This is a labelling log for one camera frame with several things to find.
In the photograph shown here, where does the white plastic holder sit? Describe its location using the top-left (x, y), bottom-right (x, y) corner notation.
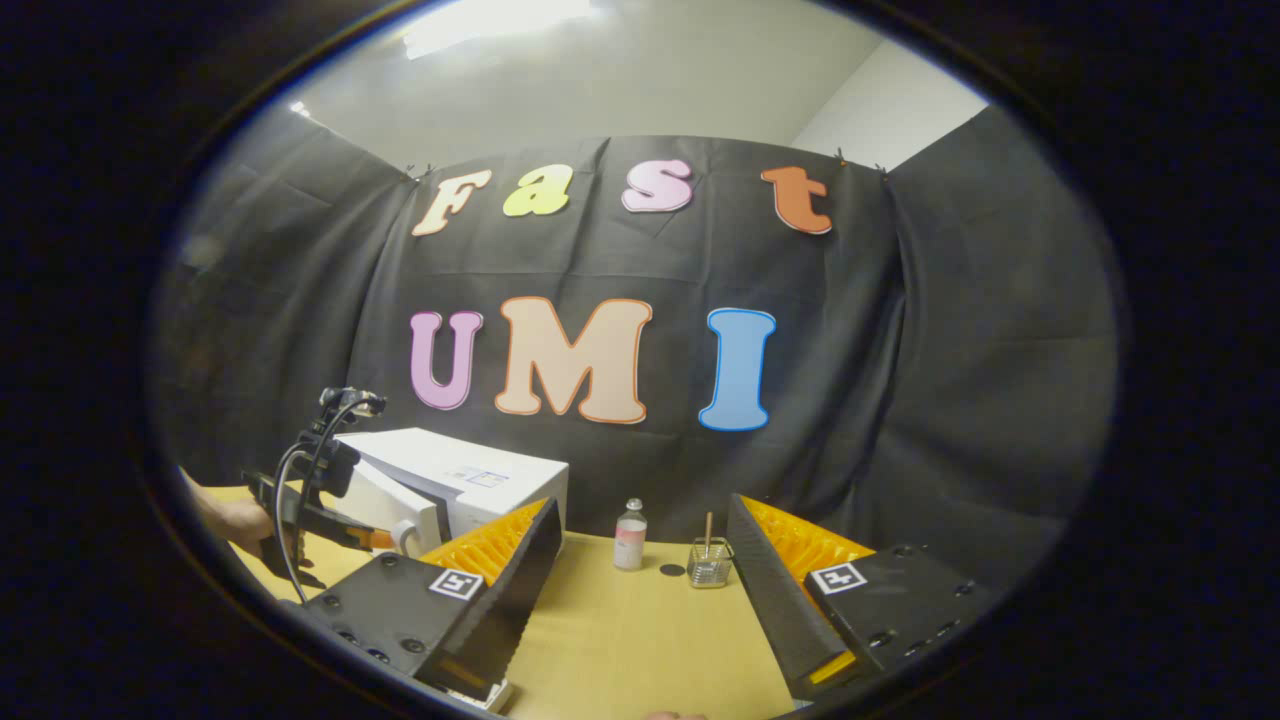
top-left (462, 678), bottom-right (516, 713)

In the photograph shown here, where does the small glass jar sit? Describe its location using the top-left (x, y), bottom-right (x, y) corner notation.
top-left (687, 537), bottom-right (735, 590)

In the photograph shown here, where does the black backdrop cloth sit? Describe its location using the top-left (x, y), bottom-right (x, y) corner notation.
top-left (150, 105), bottom-right (1121, 591)

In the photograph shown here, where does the ceiling light panel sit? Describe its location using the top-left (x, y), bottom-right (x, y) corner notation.
top-left (400, 0), bottom-right (596, 59)

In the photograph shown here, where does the white microwave oven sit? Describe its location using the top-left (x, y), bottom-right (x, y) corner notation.
top-left (335, 428), bottom-right (570, 558)

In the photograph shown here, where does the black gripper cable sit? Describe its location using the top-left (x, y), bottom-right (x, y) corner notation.
top-left (272, 396), bottom-right (373, 601)

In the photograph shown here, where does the clear bottle with pink label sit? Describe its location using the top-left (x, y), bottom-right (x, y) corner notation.
top-left (613, 498), bottom-right (648, 572)

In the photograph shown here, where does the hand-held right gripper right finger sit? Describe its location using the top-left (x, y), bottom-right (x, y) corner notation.
top-left (724, 493), bottom-right (1001, 701)

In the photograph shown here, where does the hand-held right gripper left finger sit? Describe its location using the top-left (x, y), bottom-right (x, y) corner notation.
top-left (298, 497), bottom-right (564, 703)

